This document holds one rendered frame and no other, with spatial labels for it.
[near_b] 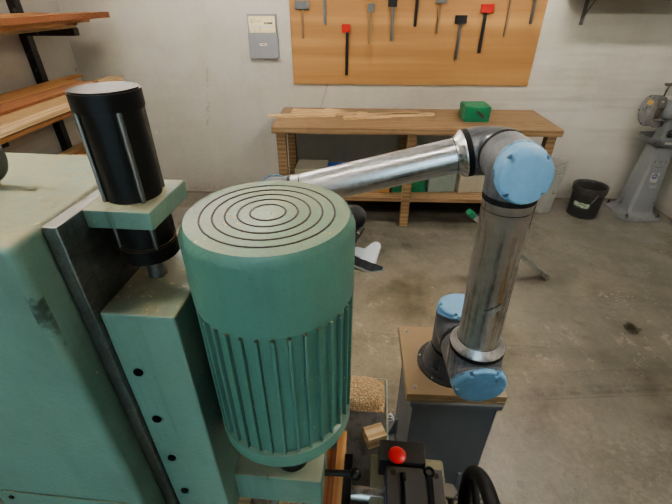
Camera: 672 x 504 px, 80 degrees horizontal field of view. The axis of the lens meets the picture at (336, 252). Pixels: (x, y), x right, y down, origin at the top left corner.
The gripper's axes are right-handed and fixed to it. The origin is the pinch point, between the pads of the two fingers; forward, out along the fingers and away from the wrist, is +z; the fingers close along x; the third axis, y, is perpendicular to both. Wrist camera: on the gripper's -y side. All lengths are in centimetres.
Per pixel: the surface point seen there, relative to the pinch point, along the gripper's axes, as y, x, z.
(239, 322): -16.3, -12.4, 25.4
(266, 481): -37.4, 7.9, 0.8
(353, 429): -28.4, 27.3, -18.3
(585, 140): 251, 202, -213
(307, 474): -33.2, 12.3, 2.9
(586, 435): 6, 165, -77
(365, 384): -19.3, 27.0, -22.8
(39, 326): -25.7, -26.7, 20.4
